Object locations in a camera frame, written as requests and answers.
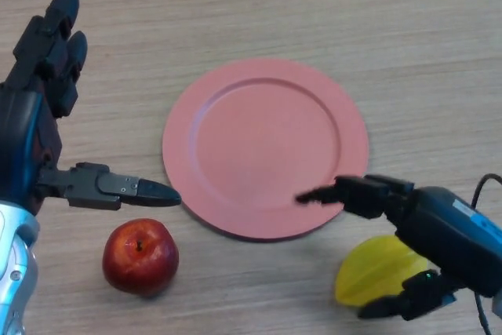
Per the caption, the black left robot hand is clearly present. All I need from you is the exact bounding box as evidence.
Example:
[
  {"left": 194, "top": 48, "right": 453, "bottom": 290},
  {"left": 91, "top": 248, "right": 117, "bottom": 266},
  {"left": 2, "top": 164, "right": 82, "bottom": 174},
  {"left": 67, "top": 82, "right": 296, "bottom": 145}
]
[{"left": 0, "top": 0, "right": 182, "bottom": 217}]

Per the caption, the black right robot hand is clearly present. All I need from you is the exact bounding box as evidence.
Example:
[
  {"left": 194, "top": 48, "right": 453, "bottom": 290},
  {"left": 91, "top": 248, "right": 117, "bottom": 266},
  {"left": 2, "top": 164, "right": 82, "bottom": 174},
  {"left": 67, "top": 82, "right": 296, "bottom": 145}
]
[{"left": 294, "top": 173, "right": 502, "bottom": 321}]

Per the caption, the yellow starfruit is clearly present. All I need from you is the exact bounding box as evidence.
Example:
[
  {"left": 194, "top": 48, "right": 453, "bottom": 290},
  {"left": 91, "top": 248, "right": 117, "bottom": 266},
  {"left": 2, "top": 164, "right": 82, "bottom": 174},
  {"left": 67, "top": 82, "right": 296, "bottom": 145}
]
[{"left": 333, "top": 235, "right": 432, "bottom": 308}]

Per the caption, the pink round plate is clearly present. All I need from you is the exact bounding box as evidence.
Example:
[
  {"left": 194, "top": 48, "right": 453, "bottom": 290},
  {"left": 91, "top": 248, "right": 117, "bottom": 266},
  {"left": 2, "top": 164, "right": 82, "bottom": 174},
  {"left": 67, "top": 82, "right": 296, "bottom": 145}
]
[{"left": 162, "top": 57, "right": 370, "bottom": 242}]

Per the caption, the red apple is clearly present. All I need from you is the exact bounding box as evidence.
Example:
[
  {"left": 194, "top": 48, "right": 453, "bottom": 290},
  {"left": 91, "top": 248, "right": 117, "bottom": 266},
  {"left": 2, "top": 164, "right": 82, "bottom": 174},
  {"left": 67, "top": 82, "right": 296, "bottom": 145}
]
[{"left": 102, "top": 218, "right": 180, "bottom": 297}]

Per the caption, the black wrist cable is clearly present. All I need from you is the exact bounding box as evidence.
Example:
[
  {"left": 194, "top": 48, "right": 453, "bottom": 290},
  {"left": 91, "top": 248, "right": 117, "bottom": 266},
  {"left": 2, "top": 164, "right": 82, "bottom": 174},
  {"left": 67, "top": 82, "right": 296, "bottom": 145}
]
[{"left": 470, "top": 173, "right": 502, "bottom": 335}]

